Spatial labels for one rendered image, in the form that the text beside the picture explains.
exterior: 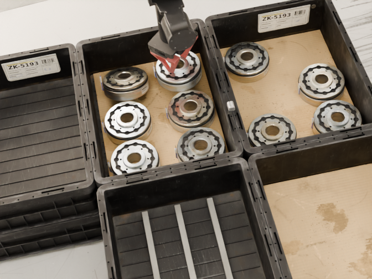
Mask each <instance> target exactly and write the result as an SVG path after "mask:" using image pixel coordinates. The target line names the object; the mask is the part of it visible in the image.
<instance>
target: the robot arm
mask: <svg viewBox="0 0 372 279"><path fill-rule="evenodd" d="M147 1H148V4H149V6H155V9H156V16H157V23H158V29H159V31H158V32H157V34H156V35H155V36H154V37H153V38H152V39H151V40H150V41H149V42H148V47H149V49H150V53H151V54H152V55H153V56H154V57H156V58H157V59H158V60H159V61H160V62H161V63H162V64H163V65H164V67H165V68H166V69H167V70H168V71H169V72H170V73H174V71H175V69H176V67H177V64H178V62H179V59H180V57H179V56H177V55H175V54H178V55H180V56H182V57H184V58H186V57H187V55H188V54H189V52H190V50H191V48H192V46H193V45H194V43H195V41H196V40H197V38H198V32H196V31H195V30H198V25H197V24H196V23H193V22H191V21H190V20H189V17H188V15H187V14H186V12H184V11H183V8H184V7H185V6H184V3H183V0H147ZM166 60H167V62H169V63H171V67H169V65H168V63H167V62H166Z"/></svg>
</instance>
